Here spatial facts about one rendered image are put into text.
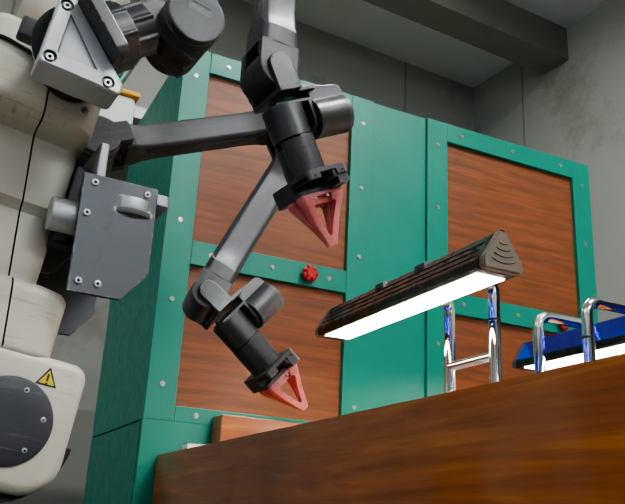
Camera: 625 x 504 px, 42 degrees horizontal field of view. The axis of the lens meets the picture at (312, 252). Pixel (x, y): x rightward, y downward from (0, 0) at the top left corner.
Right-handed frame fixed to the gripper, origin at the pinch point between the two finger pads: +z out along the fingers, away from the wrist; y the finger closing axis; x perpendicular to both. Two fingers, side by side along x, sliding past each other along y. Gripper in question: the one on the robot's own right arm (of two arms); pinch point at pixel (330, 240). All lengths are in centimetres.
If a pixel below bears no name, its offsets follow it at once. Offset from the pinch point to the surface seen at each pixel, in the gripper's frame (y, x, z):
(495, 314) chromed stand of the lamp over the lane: 26, -49, 20
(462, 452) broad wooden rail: -25.9, 12.5, 26.7
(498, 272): 6.5, -34.0, 12.4
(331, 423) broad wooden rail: 2.6, 8.3, 22.7
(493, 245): 5.4, -34.1, 8.0
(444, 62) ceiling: 275, -330, -120
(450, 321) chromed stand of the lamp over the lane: 41, -51, 19
